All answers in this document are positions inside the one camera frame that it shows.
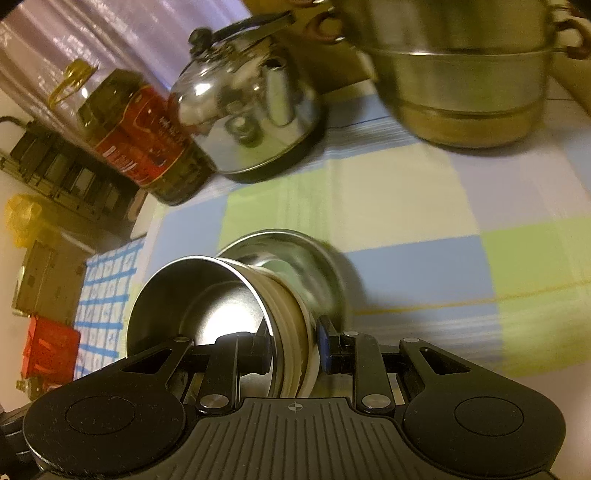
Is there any cooking oil bottle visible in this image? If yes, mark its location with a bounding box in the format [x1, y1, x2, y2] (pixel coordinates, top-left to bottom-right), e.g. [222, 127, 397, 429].
[48, 60, 218, 206]

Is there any checkered pastel tablecloth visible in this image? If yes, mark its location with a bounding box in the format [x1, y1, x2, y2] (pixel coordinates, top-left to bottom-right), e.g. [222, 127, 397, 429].
[134, 78, 591, 416]

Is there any sheer lilac curtain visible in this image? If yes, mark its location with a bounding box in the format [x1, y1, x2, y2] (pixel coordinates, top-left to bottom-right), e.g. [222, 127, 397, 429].
[0, 0, 259, 139]

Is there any stainless steel steamer pot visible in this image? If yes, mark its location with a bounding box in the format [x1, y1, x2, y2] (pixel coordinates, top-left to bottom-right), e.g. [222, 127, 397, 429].
[318, 0, 587, 149]

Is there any oval stainless steel plate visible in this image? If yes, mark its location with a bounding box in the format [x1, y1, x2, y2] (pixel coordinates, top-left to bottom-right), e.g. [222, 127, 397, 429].
[215, 229, 345, 333]

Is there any black folding rack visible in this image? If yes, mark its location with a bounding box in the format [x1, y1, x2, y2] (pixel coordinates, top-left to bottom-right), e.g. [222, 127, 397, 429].
[0, 115, 144, 241]

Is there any stainless steel bowl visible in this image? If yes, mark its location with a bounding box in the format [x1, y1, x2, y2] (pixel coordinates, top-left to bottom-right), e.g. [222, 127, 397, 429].
[126, 255, 280, 398]

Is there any yellow plastic bag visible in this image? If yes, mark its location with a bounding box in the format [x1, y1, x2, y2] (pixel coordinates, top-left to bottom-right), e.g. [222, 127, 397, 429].
[4, 194, 44, 250]

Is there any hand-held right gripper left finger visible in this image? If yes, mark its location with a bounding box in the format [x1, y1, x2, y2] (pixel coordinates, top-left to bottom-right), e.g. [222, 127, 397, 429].
[81, 332, 274, 414]

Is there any cardboard box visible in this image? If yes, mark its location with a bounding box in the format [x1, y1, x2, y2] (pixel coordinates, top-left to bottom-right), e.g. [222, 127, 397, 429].
[11, 231, 88, 324]

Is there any large white ceramic bowl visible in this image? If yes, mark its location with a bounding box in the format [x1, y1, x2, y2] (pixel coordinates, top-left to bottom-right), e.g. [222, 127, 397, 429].
[295, 295, 321, 398]

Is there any stainless steel kettle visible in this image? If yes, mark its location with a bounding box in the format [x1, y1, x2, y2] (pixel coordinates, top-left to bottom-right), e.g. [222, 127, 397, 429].
[168, 11, 328, 183]

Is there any red plastic crate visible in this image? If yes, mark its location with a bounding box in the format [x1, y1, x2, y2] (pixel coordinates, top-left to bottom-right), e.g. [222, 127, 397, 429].
[21, 315, 81, 388]

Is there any blue grid white towel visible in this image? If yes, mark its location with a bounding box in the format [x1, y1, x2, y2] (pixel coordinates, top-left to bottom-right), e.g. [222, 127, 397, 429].
[74, 237, 148, 381]

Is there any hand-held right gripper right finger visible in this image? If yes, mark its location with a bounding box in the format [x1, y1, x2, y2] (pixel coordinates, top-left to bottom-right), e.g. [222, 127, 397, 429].
[317, 315, 490, 412]

